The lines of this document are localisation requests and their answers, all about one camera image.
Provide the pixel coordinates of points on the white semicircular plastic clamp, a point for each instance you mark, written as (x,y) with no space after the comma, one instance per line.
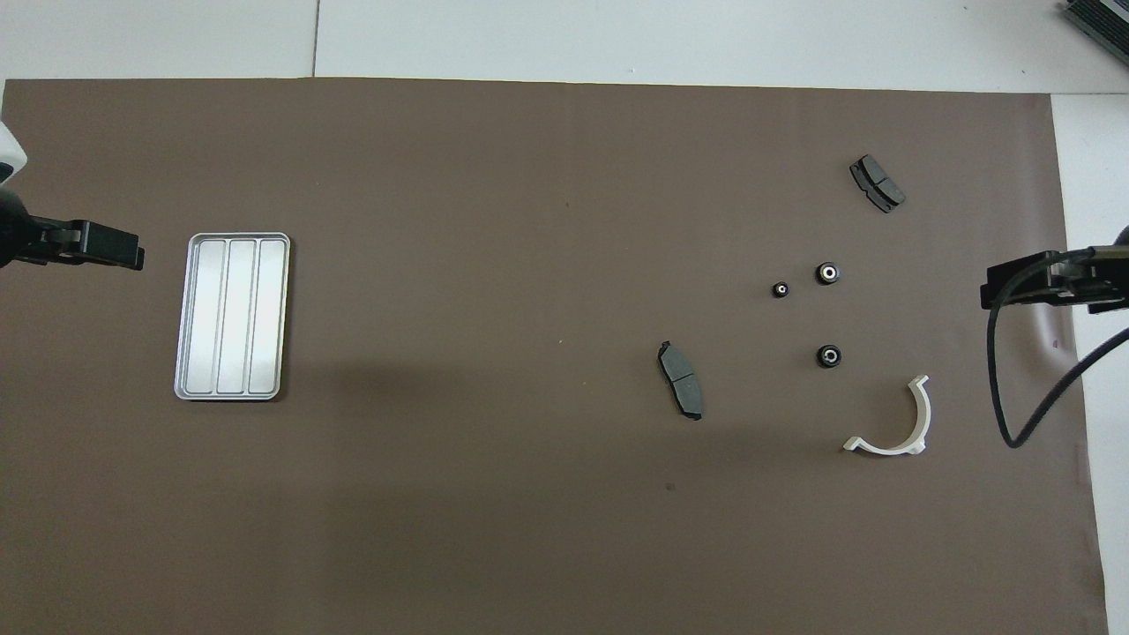
(922,414)

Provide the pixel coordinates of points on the brown table mat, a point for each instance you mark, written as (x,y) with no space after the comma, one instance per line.
(529,265)

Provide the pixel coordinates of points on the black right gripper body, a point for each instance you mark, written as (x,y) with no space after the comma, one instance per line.
(1122,242)

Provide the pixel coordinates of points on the long dark brake pad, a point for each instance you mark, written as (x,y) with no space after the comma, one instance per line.
(681,379)

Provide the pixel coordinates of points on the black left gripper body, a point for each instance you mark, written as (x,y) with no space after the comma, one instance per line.
(12,229)

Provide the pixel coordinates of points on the small black bearing gear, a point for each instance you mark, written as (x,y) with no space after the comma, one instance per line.
(780,289)

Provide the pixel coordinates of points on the black ribbed device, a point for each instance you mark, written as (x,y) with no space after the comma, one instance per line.
(1101,25)

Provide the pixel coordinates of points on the short dark brake pad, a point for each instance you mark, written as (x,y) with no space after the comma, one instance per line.
(878,183)

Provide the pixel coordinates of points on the silver ribbed metal tray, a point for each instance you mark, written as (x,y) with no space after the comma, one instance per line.
(231,317)

